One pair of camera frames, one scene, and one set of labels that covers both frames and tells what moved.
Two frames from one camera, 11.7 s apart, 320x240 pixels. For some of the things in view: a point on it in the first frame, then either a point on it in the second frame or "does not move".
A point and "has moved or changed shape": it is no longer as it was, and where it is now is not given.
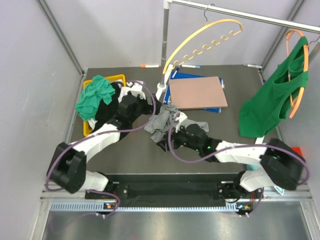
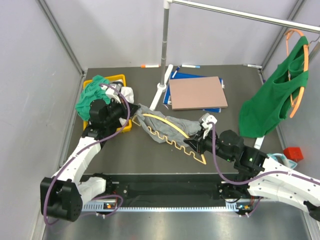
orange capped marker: (148, 66) does not move
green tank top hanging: (264, 106) does not move
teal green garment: (97, 88) does not move
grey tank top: (163, 122) has moved or changed shape
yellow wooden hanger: (210, 35) to (203, 161)
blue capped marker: (190, 66) does not move
